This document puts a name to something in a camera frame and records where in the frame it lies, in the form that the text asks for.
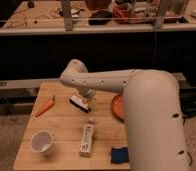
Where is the metal frame post right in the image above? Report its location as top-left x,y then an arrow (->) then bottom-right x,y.
154,0 -> 167,29

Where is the orange toy carrot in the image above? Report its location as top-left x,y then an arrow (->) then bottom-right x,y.
35,96 -> 55,117

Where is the metal frame post left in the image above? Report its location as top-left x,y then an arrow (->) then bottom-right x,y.
61,0 -> 73,31

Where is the white glue bottle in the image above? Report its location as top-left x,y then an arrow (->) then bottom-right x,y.
79,124 -> 94,157

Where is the blue sponge cloth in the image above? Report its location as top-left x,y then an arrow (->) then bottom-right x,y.
110,147 -> 129,164

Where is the black bag on bench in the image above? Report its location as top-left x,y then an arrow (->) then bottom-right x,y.
88,10 -> 112,25

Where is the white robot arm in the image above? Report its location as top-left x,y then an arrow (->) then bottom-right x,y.
60,59 -> 190,171

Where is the metal frame post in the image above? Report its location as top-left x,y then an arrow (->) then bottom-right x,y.
154,0 -> 167,29
61,0 -> 73,31

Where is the black and white eraser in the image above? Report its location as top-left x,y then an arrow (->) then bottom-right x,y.
70,95 -> 91,113

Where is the red box on bench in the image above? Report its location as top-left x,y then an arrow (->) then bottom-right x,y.
113,3 -> 134,24

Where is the orange plate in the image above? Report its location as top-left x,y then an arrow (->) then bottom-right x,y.
111,95 -> 124,120

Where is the long wooden workbench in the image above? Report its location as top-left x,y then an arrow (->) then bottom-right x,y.
0,0 -> 196,35

